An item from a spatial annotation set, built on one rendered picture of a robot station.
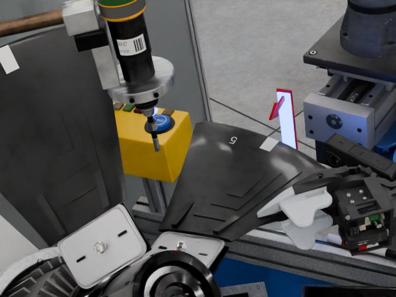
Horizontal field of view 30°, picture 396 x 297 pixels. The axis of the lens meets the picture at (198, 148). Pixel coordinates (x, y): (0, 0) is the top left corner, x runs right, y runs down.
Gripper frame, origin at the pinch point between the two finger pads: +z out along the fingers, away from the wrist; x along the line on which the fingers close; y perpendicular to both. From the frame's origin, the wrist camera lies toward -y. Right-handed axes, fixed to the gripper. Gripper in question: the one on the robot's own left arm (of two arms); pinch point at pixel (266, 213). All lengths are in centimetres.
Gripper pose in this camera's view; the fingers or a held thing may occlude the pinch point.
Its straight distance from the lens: 94.1
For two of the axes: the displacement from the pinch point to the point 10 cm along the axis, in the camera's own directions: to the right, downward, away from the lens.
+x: 1.4, 7.1, 6.9
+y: 2.1, 6.6, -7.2
